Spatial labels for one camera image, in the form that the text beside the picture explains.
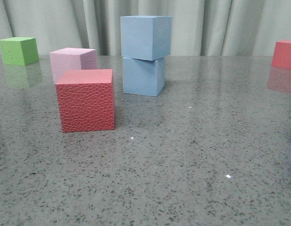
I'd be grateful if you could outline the red foam cube right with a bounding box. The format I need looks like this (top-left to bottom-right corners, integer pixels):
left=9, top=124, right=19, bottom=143
left=271, top=40, right=291, bottom=70

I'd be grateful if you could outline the light blue foam cube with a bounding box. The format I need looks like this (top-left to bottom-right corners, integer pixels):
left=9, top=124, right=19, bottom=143
left=123, top=57, right=165, bottom=97

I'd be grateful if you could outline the green foam cube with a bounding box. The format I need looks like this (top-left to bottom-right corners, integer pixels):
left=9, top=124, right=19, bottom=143
left=0, top=37, right=39, bottom=66

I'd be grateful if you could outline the pink foam cube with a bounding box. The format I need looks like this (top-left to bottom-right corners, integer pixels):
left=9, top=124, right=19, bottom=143
left=50, top=48, right=97, bottom=83

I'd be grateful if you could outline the red textured foam cube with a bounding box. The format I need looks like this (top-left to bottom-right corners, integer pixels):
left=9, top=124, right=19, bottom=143
left=55, top=69, right=115, bottom=132

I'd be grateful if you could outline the grey curtain backdrop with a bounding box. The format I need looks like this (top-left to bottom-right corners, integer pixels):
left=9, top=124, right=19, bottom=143
left=0, top=0, right=291, bottom=56

